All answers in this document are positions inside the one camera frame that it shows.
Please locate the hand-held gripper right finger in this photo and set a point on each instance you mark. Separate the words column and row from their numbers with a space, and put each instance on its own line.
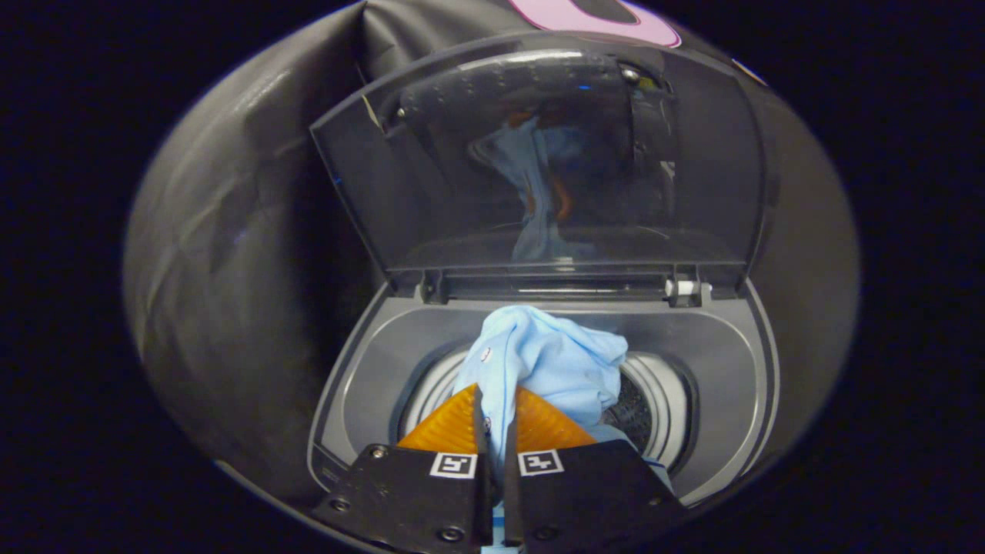
column 592, row 492

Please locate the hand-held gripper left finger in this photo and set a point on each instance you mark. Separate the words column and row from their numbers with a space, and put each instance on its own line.
column 408, row 492

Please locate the light blue shirt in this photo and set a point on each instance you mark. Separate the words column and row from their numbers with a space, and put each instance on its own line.
column 546, row 354

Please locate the dark glass washing machine lid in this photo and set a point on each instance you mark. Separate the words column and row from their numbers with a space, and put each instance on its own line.
column 446, row 192

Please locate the black backdrop cloth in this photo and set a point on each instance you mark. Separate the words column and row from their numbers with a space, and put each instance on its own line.
column 231, row 269

